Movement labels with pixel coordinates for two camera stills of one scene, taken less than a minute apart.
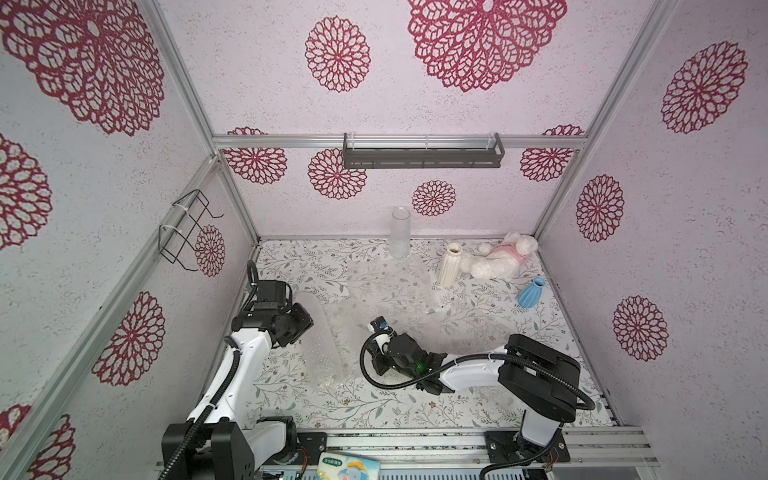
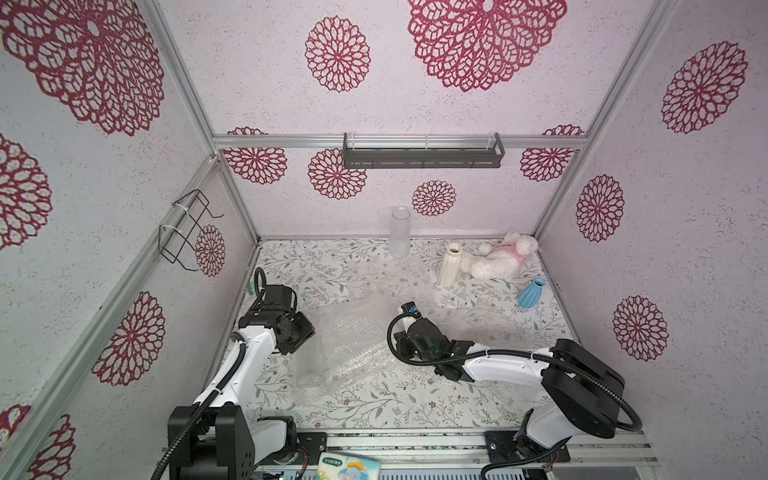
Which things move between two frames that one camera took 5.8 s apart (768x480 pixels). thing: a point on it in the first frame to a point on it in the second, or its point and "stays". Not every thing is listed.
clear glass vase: (400, 233) stays
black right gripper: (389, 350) to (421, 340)
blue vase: (531, 294) stays
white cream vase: (449, 270) stays
